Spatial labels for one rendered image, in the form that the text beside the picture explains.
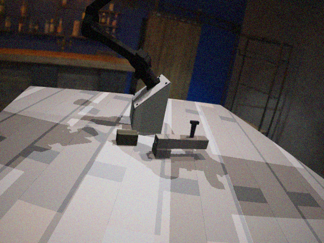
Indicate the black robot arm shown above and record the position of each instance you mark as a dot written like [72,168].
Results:
[140,59]

